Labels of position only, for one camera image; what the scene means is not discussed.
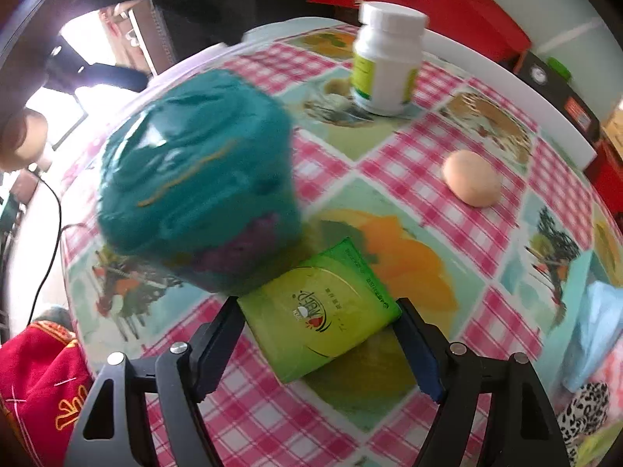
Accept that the yellow-green cloth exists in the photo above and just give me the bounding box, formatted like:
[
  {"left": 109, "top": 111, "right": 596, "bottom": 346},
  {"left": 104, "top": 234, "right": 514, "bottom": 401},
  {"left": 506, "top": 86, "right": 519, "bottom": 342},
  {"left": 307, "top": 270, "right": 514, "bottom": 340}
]
[{"left": 577, "top": 430, "right": 623, "bottom": 467}]

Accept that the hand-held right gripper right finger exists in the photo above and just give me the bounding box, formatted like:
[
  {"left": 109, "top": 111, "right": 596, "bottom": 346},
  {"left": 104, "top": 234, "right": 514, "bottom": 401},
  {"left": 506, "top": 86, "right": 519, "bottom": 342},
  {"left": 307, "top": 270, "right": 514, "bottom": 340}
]
[{"left": 393, "top": 297, "right": 570, "bottom": 467}]

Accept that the pink zigzag knitted cloth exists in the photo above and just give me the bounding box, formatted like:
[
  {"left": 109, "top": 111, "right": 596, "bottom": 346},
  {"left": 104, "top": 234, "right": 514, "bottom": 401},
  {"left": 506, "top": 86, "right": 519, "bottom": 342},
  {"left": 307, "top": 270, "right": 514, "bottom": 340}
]
[{"left": 591, "top": 362, "right": 623, "bottom": 400}]

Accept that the red embroidered cloth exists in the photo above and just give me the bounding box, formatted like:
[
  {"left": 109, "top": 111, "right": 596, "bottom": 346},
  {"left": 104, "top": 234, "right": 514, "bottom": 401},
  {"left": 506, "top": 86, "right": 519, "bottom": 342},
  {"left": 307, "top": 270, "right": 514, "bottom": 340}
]
[{"left": 0, "top": 321, "right": 93, "bottom": 467}]

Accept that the blue face mask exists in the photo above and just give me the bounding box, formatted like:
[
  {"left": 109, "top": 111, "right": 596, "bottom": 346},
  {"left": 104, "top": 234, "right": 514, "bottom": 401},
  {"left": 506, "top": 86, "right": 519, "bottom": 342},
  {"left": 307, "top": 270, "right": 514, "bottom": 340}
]
[{"left": 562, "top": 282, "right": 623, "bottom": 392}]

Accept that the person's left hand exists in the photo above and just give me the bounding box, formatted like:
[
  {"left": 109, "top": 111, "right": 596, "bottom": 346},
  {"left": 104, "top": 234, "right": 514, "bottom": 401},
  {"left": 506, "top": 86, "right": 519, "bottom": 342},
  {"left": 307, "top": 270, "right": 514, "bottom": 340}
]
[{"left": 0, "top": 111, "right": 49, "bottom": 172}]

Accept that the green knob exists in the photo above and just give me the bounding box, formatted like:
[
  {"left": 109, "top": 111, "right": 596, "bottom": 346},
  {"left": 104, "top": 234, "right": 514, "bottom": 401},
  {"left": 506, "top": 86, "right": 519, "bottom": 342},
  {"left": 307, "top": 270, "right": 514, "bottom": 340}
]
[{"left": 546, "top": 57, "right": 572, "bottom": 81}]

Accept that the white medicine bottle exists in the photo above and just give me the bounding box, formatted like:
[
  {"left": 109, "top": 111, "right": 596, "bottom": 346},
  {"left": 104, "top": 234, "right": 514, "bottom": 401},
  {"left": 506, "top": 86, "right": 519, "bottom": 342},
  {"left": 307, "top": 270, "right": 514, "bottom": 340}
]
[{"left": 351, "top": 1, "right": 429, "bottom": 118}]

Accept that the black box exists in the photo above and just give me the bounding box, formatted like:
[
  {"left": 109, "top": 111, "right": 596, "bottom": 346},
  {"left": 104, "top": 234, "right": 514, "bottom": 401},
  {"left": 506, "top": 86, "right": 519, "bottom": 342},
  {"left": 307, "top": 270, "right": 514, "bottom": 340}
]
[{"left": 516, "top": 51, "right": 602, "bottom": 144}]

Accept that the teal plastic box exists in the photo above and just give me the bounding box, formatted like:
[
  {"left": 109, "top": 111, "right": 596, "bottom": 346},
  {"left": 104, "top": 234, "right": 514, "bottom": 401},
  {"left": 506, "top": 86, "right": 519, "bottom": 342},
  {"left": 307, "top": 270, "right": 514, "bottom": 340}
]
[{"left": 96, "top": 69, "right": 303, "bottom": 295}]

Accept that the green tissue pack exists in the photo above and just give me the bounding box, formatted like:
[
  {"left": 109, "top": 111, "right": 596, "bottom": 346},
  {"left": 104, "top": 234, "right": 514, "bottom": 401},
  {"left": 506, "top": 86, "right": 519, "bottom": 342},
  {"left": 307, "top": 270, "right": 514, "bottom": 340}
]
[{"left": 237, "top": 237, "right": 402, "bottom": 384}]

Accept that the wooden sign box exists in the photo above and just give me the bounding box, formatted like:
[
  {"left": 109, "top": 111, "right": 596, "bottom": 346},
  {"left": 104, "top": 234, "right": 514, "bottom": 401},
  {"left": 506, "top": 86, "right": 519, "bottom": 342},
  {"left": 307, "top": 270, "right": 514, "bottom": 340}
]
[{"left": 601, "top": 102, "right": 623, "bottom": 147}]

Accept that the pink checkered tablecloth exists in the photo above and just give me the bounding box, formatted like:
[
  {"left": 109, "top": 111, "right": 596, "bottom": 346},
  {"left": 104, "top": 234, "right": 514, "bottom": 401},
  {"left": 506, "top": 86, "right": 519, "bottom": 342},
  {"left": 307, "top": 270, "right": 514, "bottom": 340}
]
[{"left": 58, "top": 22, "right": 623, "bottom": 467}]

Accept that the leopard print scrunchie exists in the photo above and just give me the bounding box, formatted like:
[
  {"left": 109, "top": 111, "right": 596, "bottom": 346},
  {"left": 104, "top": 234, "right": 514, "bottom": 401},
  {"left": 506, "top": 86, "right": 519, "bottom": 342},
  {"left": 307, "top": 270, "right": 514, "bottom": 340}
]
[{"left": 557, "top": 382, "right": 611, "bottom": 451}]

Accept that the red cardboard box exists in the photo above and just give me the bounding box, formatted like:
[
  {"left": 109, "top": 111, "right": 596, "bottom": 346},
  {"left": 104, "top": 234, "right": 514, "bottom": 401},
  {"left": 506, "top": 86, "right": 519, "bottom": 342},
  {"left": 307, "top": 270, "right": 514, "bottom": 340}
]
[{"left": 584, "top": 141, "right": 623, "bottom": 205}]

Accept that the brown egg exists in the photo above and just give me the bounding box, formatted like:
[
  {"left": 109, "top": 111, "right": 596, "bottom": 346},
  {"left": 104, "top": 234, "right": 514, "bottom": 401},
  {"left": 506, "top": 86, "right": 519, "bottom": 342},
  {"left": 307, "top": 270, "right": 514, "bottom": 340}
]
[{"left": 442, "top": 150, "right": 502, "bottom": 207}]

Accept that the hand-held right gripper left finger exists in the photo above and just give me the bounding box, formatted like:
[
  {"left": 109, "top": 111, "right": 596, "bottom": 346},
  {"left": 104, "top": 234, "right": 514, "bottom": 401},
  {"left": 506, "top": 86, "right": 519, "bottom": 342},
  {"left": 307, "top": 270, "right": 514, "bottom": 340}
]
[{"left": 63, "top": 294, "right": 246, "bottom": 467}]

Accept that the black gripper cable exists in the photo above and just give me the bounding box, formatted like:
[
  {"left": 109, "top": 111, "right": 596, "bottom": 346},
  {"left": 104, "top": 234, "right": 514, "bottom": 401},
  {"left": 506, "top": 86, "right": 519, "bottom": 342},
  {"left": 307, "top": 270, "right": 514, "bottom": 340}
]
[{"left": 26, "top": 168, "right": 66, "bottom": 334}]

